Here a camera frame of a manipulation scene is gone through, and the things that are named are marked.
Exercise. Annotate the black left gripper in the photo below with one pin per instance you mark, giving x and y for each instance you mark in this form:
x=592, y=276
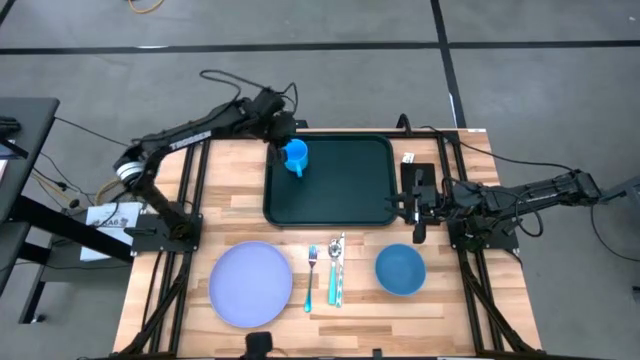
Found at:
x=284, y=126

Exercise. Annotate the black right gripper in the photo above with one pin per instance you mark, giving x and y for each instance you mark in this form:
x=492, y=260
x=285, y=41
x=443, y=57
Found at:
x=425, y=197

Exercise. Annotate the blue plastic mug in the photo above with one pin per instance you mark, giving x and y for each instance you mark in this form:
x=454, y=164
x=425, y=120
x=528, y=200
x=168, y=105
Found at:
x=297, y=155

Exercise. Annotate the blue plastic bowl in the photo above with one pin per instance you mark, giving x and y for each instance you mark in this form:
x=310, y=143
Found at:
x=400, y=270

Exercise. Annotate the iridescent blue metal fork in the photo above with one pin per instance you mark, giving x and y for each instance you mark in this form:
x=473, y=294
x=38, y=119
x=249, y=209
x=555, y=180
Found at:
x=312, y=255

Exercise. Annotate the lavender plastic plate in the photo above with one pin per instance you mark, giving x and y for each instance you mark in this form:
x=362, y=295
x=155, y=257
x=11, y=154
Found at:
x=250, y=285

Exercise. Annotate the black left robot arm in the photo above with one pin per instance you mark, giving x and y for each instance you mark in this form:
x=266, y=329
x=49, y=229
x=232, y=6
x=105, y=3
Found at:
x=190, y=137

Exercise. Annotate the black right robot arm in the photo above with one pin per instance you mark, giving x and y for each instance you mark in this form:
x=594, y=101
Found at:
x=550, y=187

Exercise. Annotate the dark green plastic tray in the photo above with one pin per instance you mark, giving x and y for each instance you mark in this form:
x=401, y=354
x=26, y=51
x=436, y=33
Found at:
x=345, y=190

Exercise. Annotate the black bar with LED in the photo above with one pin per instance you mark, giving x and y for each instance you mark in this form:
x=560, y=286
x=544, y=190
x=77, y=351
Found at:
x=301, y=123

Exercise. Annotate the black rectangular pad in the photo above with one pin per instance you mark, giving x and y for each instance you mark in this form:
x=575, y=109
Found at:
x=431, y=175

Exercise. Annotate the small white tag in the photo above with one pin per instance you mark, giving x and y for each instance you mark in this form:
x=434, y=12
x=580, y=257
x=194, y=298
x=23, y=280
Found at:
x=408, y=157

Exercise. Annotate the white paper sheet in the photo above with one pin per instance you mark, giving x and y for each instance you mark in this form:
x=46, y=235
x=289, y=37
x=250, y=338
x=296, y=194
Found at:
x=100, y=235

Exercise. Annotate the grey metal stand foot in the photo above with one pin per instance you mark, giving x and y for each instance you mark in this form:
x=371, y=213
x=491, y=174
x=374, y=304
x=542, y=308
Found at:
x=622, y=190

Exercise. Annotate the black desk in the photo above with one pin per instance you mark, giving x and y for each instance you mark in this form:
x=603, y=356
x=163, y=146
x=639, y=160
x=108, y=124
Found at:
x=25, y=150

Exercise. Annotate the black aluminium table frame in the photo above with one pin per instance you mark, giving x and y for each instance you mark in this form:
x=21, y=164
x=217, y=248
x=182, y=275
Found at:
x=195, y=190

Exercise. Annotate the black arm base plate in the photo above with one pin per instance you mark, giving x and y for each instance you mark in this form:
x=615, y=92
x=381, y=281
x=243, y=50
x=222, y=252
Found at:
x=500, y=242
x=150, y=242

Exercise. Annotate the black table camera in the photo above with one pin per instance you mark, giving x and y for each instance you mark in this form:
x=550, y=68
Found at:
x=258, y=345

